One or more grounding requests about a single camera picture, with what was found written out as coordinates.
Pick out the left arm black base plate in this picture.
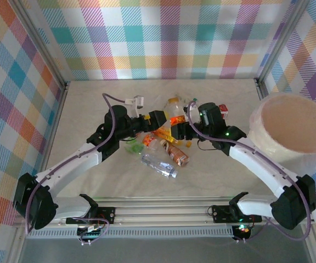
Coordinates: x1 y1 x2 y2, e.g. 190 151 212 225
66 207 116 224

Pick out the grey slotted cable duct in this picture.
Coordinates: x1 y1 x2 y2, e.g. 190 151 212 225
26 228 235 239

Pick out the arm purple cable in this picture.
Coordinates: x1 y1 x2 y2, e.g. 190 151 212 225
187 100 312 243
25 93 134 236

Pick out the clear juice bottle orange label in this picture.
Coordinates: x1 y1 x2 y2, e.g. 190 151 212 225
163 97 196 129

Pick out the small red box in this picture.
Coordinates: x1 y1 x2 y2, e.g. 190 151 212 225
218 103 229 119

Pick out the cream ribbed bin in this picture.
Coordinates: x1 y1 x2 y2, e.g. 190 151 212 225
247 92 316 176

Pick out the yellow label orange juice bottle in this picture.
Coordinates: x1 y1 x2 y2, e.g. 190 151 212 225
153 128 192 148

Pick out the clear water bottle blue label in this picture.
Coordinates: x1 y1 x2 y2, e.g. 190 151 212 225
140 153 179 179

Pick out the controller circuit board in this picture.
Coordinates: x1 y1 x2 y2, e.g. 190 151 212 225
234 224 253 237
77 223 106 242

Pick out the aluminium side rail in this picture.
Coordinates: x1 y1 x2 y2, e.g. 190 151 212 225
14 82 71 228
253 78 268 99

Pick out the green and clear wrapper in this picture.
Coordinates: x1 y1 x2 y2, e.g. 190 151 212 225
123 139 144 155

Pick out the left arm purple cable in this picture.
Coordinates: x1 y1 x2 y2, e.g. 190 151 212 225
25 93 134 236

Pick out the left controller circuit board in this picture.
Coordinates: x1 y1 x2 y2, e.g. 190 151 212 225
77 223 106 242

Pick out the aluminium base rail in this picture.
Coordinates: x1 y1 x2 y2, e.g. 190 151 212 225
14 196 316 228

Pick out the right controller circuit board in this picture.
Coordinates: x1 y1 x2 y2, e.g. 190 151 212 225
234 224 253 237

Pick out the aluminium frame post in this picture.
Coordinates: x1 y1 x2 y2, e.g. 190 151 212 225
255 0 311 88
11 0 72 90

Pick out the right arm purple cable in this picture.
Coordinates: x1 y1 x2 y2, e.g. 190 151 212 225
187 100 312 243

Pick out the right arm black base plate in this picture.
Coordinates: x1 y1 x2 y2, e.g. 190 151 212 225
212 204 263 223

